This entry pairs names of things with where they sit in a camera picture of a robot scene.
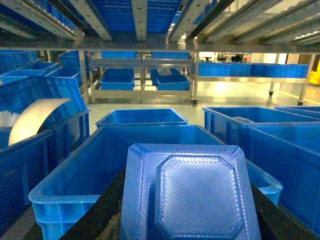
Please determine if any far steel cart right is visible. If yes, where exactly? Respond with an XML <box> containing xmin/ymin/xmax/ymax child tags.
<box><xmin>192</xmin><ymin>53</ymin><xmax>317</xmax><ymax>106</ymax></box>

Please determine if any blue bin right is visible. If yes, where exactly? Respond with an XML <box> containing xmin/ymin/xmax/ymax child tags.
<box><xmin>203</xmin><ymin>106</ymin><xmax>320</xmax><ymax>233</ymax></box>

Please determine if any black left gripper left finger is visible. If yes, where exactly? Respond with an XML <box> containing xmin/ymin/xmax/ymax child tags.
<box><xmin>61</xmin><ymin>169</ymin><xmax>126</xmax><ymax>240</ymax></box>

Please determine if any steel flow rack shelf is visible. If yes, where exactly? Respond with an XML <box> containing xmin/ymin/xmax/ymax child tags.
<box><xmin>0</xmin><ymin>0</ymin><xmax>320</xmax><ymax>54</ymax></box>

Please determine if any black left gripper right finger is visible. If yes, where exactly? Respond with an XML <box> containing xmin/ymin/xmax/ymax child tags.
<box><xmin>251</xmin><ymin>184</ymin><xmax>318</xmax><ymax>240</ymax></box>

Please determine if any curved white sheet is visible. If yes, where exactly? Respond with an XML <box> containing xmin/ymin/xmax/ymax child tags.
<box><xmin>8</xmin><ymin>98</ymin><xmax>71</xmax><ymax>146</ymax></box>

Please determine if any blue bin left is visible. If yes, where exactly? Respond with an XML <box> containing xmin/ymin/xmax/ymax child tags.
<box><xmin>0</xmin><ymin>76</ymin><xmax>90</xmax><ymax>235</ymax></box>

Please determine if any far steel rack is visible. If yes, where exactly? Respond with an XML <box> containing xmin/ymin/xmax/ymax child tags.
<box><xmin>79</xmin><ymin>50</ymin><xmax>198</xmax><ymax>107</ymax></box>

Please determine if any blue bin behind front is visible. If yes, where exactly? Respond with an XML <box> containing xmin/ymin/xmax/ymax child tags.
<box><xmin>95</xmin><ymin>108</ymin><xmax>188</xmax><ymax>128</ymax></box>

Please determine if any blue square plastic part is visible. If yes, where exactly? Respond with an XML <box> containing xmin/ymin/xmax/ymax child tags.
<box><xmin>119</xmin><ymin>143</ymin><xmax>261</xmax><ymax>240</ymax></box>

